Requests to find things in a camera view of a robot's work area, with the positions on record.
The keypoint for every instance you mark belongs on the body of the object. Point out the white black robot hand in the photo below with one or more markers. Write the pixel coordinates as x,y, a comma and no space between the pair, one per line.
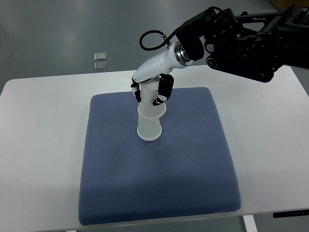
160,66

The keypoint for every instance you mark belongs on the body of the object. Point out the blue fabric cushion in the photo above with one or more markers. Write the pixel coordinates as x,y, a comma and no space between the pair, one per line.
187,171

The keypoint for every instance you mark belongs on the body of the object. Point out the lower metal floor plate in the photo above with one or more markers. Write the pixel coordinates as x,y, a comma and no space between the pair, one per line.
100,66

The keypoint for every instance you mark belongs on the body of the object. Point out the white table leg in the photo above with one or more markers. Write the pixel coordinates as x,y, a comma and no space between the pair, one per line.
249,223

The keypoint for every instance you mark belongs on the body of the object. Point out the white paper cup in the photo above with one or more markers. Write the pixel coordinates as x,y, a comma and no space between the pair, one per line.
149,129
148,94

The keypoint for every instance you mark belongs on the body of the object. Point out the metal floor plate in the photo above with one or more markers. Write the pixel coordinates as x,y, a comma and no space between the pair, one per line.
100,66
100,56

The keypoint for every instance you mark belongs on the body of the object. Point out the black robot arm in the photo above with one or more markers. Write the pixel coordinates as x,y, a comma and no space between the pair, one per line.
253,46

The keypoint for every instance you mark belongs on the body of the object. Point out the cardboard box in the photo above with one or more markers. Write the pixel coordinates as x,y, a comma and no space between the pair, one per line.
280,4

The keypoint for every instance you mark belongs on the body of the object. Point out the white paper cup on cushion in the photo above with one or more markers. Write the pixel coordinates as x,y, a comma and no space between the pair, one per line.
149,129

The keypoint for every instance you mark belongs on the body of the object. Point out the upper metal floor plate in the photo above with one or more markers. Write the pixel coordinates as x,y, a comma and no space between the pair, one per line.
100,56

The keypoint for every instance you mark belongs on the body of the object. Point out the black table control panel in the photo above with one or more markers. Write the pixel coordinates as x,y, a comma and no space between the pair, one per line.
287,214

